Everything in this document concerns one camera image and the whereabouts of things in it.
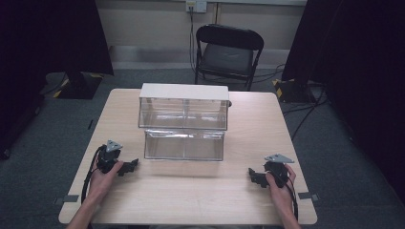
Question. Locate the person's right hand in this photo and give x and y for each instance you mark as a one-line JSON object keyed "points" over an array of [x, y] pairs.
{"points": [[280, 194]]}

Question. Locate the white wall socket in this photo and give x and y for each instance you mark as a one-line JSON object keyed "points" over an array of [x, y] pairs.
{"points": [[196, 5]]}

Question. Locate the clear cabinet with white top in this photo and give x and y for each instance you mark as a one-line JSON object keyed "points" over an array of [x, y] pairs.
{"points": [[184, 92]]}

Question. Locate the person's left hand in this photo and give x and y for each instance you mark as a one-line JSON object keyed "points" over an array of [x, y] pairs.
{"points": [[102, 181]]}

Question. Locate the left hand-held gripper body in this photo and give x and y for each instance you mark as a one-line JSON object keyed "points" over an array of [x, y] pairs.
{"points": [[108, 156]]}

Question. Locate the grey tape piece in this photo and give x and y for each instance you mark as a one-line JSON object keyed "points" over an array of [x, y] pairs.
{"points": [[68, 199], [308, 196]]}

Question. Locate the black folding chair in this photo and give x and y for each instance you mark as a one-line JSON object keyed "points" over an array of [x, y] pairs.
{"points": [[226, 57]]}

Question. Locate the clear plastic drawer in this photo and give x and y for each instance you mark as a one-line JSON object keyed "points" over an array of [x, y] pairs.
{"points": [[184, 146]]}

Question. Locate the black yellow striped stand base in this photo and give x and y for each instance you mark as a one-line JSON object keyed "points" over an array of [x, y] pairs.
{"points": [[294, 90], [79, 85]]}

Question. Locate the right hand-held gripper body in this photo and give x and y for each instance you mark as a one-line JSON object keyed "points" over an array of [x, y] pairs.
{"points": [[277, 168]]}

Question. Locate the dark curtain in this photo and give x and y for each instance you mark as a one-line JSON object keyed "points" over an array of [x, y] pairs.
{"points": [[356, 63], [47, 41]]}

